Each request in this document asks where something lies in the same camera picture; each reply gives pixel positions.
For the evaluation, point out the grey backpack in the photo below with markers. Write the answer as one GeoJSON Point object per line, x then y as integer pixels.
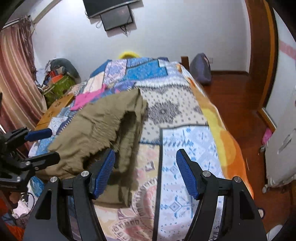
{"type": "Point", "coordinates": [201, 69]}

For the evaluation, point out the orange box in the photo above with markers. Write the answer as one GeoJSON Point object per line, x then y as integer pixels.
{"type": "Point", "coordinates": [55, 77]}

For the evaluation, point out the pink cloth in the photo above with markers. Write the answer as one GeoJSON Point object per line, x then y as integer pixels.
{"type": "Point", "coordinates": [86, 98]}

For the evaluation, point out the wooden bed footboard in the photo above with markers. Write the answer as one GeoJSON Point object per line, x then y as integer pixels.
{"type": "Point", "coordinates": [185, 63]}

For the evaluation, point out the wooden door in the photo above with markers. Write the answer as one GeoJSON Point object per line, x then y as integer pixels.
{"type": "Point", "coordinates": [260, 53]}

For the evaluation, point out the khaki pants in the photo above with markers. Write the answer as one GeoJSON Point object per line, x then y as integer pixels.
{"type": "Point", "coordinates": [97, 129]}

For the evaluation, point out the small black wall monitor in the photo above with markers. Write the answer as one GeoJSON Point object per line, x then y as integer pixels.
{"type": "Point", "coordinates": [116, 18]}

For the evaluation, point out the white sliding wardrobe door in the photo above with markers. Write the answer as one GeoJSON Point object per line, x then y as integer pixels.
{"type": "Point", "coordinates": [284, 69]}

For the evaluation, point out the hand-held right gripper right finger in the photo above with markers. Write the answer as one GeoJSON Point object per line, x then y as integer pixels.
{"type": "Point", "coordinates": [186, 173]}

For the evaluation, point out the patchwork printed blanket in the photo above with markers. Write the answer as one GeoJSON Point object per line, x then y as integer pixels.
{"type": "Point", "coordinates": [180, 120]}

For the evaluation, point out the wooden lap desk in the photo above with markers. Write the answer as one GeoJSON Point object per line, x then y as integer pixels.
{"type": "Point", "coordinates": [55, 111]}

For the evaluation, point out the striped pink curtain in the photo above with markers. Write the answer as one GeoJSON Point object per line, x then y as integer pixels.
{"type": "Point", "coordinates": [16, 76]}

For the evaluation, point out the black wall television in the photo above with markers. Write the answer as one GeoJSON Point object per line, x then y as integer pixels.
{"type": "Point", "coordinates": [97, 8]}

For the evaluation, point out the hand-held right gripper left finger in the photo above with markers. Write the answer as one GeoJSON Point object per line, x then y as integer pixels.
{"type": "Point", "coordinates": [105, 173]}

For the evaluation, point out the yellow foam tube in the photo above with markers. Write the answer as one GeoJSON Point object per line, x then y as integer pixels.
{"type": "Point", "coordinates": [128, 54]}

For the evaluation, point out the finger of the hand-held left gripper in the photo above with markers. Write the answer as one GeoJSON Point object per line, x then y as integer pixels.
{"type": "Point", "coordinates": [44, 158]}
{"type": "Point", "coordinates": [38, 134]}

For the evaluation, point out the pile of white clothes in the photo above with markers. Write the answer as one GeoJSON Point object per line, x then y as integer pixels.
{"type": "Point", "coordinates": [41, 74]}

